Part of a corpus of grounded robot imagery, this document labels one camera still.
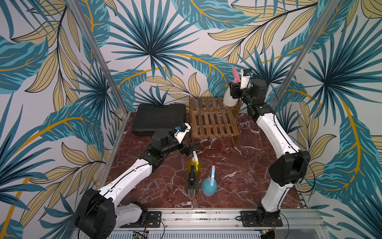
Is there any teal round spray bottle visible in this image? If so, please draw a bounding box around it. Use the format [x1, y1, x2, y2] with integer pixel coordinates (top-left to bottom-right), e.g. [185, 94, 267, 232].
[202, 165, 217, 196]

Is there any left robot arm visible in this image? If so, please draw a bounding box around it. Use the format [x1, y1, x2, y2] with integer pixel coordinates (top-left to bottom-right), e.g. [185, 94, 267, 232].
[74, 123, 199, 239]

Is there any wooden two-tier shelf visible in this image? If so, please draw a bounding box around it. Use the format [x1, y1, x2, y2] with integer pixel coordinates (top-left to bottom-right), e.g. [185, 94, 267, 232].
[189, 97, 241, 146]

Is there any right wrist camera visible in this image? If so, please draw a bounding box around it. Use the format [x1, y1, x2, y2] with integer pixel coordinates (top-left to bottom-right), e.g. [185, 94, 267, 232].
[240, 68, 252, 90]

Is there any corner aluminium post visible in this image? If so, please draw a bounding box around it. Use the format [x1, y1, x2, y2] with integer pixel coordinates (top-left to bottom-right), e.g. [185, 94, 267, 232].
[67, 0, 129, 117]
[264, 1, 347, 111]

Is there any left corner aluminium post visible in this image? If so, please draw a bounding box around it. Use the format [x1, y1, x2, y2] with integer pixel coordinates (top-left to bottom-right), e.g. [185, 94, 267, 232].
[67, 0, 129, 117]

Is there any black clear spray bottle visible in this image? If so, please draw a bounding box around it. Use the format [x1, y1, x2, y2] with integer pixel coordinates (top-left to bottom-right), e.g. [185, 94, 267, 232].
[186, 165, 199, 197]

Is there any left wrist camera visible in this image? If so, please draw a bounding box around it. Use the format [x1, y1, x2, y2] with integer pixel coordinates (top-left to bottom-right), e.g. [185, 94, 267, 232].
[174, 122, 191, 143]

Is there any right corner aluminium post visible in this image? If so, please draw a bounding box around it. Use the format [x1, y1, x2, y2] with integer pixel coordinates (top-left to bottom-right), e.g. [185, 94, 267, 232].
[264, 1, 347, 111]

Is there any white pink spray bottle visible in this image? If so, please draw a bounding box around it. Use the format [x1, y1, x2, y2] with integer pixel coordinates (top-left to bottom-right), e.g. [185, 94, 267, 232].
[223, 67, 241, 107]

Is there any black plastic tool case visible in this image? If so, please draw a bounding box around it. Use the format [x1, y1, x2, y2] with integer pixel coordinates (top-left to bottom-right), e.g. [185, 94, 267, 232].
[132, 104, 186, 136]

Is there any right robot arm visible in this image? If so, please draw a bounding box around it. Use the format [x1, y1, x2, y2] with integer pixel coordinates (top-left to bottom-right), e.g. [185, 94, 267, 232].
[229, 78, 310, 228]

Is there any aluminium front rail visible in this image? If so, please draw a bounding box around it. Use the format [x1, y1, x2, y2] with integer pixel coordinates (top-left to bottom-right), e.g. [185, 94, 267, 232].
[70, 208, 329, 239]

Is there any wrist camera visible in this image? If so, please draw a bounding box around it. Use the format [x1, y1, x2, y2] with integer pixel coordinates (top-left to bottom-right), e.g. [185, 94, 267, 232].
[240, 68, 252, 90]
[174, 122, 191, 143]

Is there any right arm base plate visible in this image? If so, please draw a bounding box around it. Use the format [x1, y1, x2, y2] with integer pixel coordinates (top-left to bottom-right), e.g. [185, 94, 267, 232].
[238, 210, 283, 228]

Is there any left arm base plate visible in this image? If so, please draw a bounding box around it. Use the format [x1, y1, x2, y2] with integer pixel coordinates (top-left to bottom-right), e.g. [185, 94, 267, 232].
[120, 211, 162, 228]

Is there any yellow spray bottle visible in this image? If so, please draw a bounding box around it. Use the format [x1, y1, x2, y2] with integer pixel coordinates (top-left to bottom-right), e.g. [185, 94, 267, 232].
[187, 151, 202, 175]

